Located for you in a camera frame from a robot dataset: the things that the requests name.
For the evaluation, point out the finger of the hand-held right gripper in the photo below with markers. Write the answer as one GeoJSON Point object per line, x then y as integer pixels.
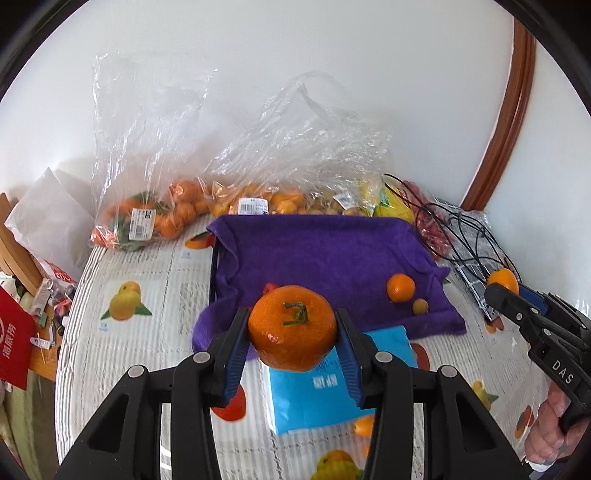
{"type": "Point", "coordinates": [533, 297]}
{"type": "Point", "coordinates": [508, 304]}

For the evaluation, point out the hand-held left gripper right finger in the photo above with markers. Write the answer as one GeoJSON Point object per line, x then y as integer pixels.
{"type": "Point", "coordinates": [351, 369]}

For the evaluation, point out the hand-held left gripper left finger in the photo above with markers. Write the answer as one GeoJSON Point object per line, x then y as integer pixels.
{"type": "Point", "coordinates": [233, 369]}

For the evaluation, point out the large tangerine with green stem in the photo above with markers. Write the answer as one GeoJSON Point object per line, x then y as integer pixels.
{"type": "Point", "coordinates": [292, 327]}

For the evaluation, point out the small yellow fruit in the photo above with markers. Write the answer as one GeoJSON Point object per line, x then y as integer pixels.
{"type": "Point", "coordinates": [420, 306]}

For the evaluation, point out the small red fruit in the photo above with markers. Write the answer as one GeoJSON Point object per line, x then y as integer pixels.
{"type": "Point", "coordinates": [270, 288]}

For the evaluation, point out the bag of red fruits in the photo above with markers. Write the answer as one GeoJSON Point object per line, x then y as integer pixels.
{"type": "Point", "coordinates": [431, 230]}

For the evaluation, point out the clear bag of tan fruits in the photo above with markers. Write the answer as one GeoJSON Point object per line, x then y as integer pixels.
{"type": "Point", "coordinates": [328, 205]}

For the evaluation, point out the person's right hand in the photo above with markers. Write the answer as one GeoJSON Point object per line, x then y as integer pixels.
{"type": "Point", "coordinates": [547, 415]}

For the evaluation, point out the blue tissue pack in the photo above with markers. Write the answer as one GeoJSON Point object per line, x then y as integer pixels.
{"type": "Point", "coordinates": [314, 397]}

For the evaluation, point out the fruit print tablecloth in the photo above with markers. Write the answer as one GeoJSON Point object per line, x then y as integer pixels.
{"type": "Point", "coordinates": [152, 323]}

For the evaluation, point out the purple towel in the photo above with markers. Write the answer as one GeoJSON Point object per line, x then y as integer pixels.
{"type": "Point", "coordinates": [323, 249]}

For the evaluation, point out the yellow fruit with green label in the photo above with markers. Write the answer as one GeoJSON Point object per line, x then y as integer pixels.
{"type": "Point", "coordinates": [395, 210]}

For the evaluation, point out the clear bag of leafy tangerines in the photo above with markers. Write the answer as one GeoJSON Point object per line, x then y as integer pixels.
{"type": "Point", "coordinates": [171, 221]}

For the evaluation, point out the clear bag of small tangerines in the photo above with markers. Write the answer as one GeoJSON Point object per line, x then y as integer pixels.
{"type": "Point", "coordinates": [277, 201]}

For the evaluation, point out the wooden side table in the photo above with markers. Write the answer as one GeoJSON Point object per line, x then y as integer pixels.
{"type": "Point", "coordinates": [44, 364]}

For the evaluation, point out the pile of small packets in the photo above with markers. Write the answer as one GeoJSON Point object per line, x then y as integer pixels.
{"type": "Point", "coordinates": [51, 300]}

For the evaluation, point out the white bag with red print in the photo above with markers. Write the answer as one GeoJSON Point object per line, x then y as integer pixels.
{"type": "Point", "coordinates": [62, 272]}

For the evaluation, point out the pale green cloth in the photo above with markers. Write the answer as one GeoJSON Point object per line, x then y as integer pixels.
{"type": "Point", "coordinates": [23, 424]}

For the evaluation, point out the red paper bag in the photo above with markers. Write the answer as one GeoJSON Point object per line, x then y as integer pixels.
{"type": "Point", "coordinates": [16, 341]}

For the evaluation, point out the white plastic bag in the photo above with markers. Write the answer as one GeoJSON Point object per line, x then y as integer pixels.
{"type": "Point", "coordinates": [46, 217]}

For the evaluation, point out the wooden chair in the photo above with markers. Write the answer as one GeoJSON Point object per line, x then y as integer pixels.
{"type": "Point", "coordinates": [9, 249]}

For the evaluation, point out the brown wooden door frame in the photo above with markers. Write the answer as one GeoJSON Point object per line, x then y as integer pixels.
{"type": "Point", "coordinates": [508, 120]}

